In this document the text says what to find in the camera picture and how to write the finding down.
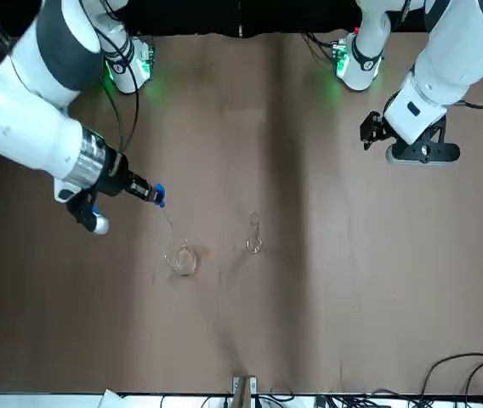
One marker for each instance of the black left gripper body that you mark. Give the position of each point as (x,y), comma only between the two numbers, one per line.
(388,134)

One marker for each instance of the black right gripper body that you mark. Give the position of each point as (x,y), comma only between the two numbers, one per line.
(116,174)

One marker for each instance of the glass pipette blue bulb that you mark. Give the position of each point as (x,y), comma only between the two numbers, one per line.
(160,193)

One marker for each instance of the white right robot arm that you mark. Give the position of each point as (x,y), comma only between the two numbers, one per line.
(33,110)

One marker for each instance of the clear glass beaker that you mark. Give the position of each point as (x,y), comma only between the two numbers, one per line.
(184,265)

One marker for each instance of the white paper sheet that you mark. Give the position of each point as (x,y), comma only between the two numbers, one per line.
(109,399)

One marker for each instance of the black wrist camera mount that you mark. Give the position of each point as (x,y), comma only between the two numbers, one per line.
(84,214)
(433,154)

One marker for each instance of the aluminium frame post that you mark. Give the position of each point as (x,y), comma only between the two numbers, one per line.
(243,393)

